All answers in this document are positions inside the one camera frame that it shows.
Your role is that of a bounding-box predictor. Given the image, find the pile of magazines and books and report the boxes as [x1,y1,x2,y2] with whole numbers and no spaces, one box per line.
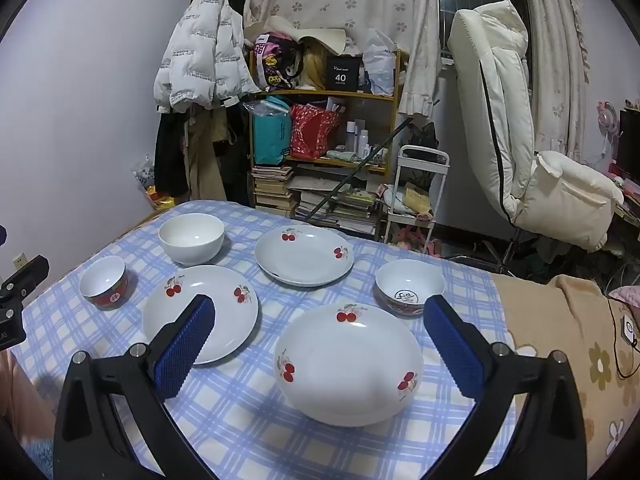
[295,175,381,236]

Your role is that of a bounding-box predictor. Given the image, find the beige hanging coat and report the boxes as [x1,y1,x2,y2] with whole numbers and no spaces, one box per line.
[185,105,228,203]

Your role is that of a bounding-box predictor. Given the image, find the teal bag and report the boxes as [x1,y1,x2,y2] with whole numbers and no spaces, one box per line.
[251,97,292,166]

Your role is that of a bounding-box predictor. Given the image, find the pink slippers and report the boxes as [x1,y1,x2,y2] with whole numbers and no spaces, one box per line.
[395,225,443,258]

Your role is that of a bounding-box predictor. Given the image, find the blue fuzzy cloth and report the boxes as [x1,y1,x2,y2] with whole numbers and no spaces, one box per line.
[15,430,58,480]

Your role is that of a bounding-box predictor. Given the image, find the white cherry print plate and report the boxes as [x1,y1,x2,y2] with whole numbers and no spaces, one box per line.
[254,225,355,288]
[274,304,424,428]
[142,265,259,366]

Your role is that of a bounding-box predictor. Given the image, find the yellow red packet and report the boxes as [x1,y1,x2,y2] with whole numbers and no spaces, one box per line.
[145,185,176,211]

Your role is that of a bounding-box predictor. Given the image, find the black hanging coat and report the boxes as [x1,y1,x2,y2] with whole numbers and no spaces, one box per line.
[154,105,193,200]

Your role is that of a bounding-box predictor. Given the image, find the black rod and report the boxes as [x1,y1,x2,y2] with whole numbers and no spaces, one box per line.
[307,117,416,221]

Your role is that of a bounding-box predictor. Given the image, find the white recliner chair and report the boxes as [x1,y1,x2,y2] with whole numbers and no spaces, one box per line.
[446,0,626,276]

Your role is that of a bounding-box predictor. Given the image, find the stack of old books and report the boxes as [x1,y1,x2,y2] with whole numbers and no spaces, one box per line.
[251,162,296,218]

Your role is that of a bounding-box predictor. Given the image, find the cream folded mat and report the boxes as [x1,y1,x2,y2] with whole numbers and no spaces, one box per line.
[245,16,348,58]

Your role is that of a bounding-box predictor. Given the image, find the small red bowl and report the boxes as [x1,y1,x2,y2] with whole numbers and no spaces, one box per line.
[79,255,129,311]

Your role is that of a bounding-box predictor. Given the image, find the white utility cart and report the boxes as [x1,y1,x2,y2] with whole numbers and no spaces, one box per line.
[382,145,450,246]

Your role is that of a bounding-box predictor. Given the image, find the white patterned plastic bag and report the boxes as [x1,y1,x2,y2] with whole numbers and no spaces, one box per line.
[132,156,157,188]

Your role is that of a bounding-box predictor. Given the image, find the purple patterned bag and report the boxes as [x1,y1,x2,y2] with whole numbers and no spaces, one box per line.
[254,34,301,92]

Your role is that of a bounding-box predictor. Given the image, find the wooden shelf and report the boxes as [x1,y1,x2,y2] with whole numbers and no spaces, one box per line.
[247,50,403,223]

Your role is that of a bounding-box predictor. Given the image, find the black box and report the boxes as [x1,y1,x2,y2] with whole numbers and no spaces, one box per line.
[327,56,362,92]

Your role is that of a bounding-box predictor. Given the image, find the tan furry item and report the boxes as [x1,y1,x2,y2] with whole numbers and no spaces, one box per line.
[300,42,331,91]

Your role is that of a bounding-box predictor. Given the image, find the black monitor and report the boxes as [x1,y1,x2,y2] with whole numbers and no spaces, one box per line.
[617,107,640,186]

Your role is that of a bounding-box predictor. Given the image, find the group of cosmetic bottles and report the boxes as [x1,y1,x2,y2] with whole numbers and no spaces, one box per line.
[345,119,386,158]

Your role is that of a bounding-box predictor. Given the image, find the black cable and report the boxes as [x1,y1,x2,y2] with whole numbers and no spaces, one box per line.
[607,295,640,381]

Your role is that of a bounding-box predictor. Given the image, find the pink desk fan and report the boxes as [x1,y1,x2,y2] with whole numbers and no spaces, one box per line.
[597,100,623,136]

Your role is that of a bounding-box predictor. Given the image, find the ruffled floral curtain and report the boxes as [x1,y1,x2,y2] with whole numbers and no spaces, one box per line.
[517,0,591,163]

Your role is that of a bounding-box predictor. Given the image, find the red patterned bag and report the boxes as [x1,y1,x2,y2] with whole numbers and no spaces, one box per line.
[290,104,341,160]

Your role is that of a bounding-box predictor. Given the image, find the white puffer jacket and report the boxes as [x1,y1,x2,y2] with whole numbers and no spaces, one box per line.
[153,0,261,111]

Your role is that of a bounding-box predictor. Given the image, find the plain white bowl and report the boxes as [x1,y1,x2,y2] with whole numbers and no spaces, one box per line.
[159,213,225,267]

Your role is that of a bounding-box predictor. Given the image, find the pink cloth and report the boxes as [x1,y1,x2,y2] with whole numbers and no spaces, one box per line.
[607,285,640,308]

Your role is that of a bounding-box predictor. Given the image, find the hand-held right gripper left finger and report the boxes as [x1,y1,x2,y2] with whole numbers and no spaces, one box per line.
[52,294,217,480]

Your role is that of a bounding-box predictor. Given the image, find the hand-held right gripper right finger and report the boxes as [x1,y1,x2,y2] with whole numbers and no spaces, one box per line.
[422,294,588,480]

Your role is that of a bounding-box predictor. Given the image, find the blue plaid bed sheet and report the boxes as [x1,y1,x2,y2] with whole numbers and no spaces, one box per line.
[10,200,518,480]

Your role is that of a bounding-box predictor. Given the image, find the red patterned bowl with emblem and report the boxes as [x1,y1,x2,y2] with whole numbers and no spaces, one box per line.
[375,259,446,319]

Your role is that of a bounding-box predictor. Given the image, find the tan paper box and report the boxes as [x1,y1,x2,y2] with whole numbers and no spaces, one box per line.
[402,182,431,213]

